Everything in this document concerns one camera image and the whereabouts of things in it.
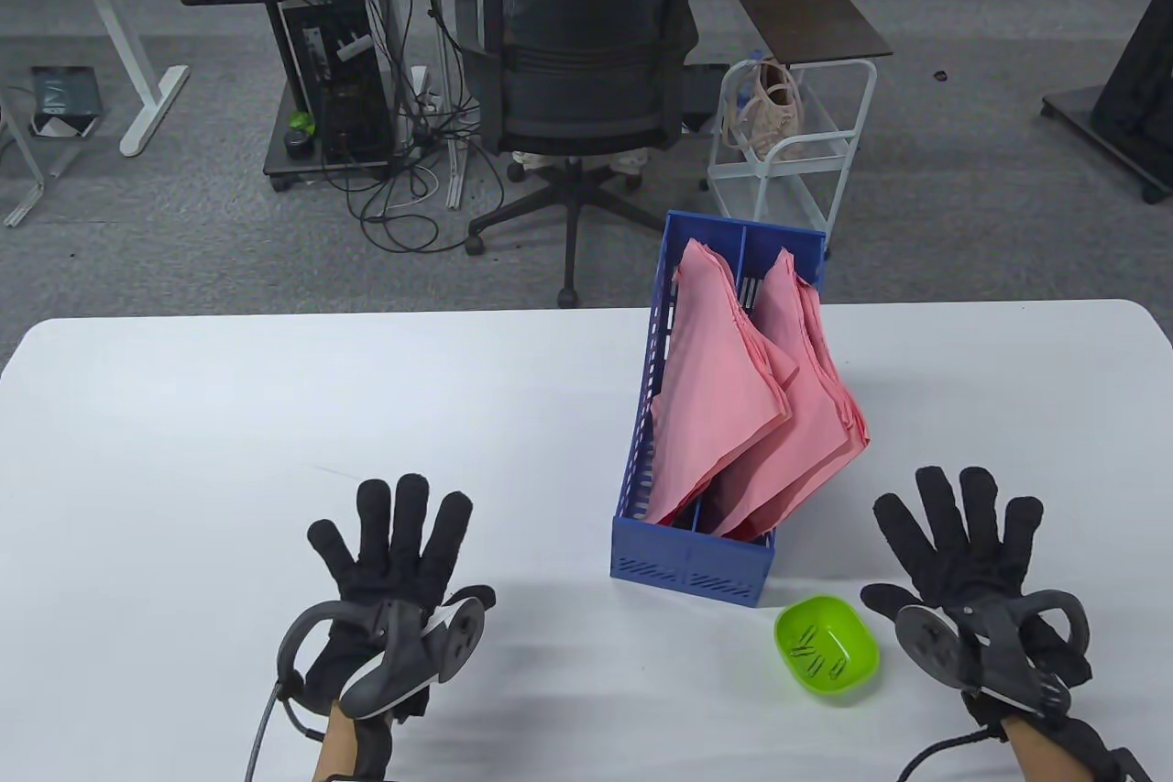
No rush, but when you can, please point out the person's right hand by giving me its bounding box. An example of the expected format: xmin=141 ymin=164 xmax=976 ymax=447
xmin=860 ymin=466 xmax=1096 ymax=725

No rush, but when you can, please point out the person's left hand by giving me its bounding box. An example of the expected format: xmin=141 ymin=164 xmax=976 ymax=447
xmin=302 ymin=474 xmax=497 ymax=721

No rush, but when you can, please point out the person's left forearm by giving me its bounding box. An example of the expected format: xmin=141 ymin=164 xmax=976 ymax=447
xmin=312 ymin=701 xmax=395 ymax=782

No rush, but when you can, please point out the person's right forearm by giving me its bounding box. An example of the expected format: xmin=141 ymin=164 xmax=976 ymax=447
xmin=999 ymin=713 xmax=1151 ymax=782

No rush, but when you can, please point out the green plastic bowl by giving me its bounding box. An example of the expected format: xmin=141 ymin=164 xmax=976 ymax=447
xmin=774 ymin=596 xmax=881 ymax=700

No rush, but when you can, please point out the blue plastic file holder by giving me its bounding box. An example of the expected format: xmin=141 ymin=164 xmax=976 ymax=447
xmin=611 ymin=211 xmax=828 ymax=609

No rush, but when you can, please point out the white rolling cart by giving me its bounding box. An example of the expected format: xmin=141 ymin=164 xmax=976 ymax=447
xmin=706 ymin=60 xmax=878 ymax=256

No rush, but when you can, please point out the pink handbag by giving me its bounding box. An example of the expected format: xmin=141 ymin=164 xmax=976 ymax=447
xmin=724 ymin=60 xmax=807 ymax=160

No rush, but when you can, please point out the black computer tower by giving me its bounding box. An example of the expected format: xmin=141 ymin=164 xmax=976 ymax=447
xmin=280 ymin=0 xmax=397 ymax=169

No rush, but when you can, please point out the black wheeled stand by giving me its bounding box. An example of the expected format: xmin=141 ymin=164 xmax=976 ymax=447
xmin=1042 ymin=0 xmax=1173 ymax=204

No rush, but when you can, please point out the black mesh office chair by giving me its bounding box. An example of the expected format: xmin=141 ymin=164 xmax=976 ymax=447
xmin=455 ymin=0 xmax=707 ymax=309

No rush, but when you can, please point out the dark brown side table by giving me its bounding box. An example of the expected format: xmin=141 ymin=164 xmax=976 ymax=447
xmin=730 ymin=0 xmax=894 ymax=68

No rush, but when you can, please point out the dark teal box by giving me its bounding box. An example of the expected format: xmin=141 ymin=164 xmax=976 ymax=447
xmin=30 ymin=67 xmax=104 ymax=138

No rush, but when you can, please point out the black ring controller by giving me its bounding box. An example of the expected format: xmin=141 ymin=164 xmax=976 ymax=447
xmin=277 ymin=594 xmax=488 ymax=721
xmin=893 ymin=591 xmax=1091 ymax=714

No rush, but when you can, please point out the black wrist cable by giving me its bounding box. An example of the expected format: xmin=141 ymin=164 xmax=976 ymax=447
xmin=898 ymin=722 xmax=1009 ymax=782

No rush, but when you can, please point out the grey braided cable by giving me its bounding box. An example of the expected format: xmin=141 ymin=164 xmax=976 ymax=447
xmin=243 ymin=679 xmax=322 ymax=782

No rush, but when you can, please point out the bundle of black cables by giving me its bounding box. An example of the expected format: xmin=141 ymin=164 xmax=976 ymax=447
xmin=316 ymin=0 xmax=507 ymax=256

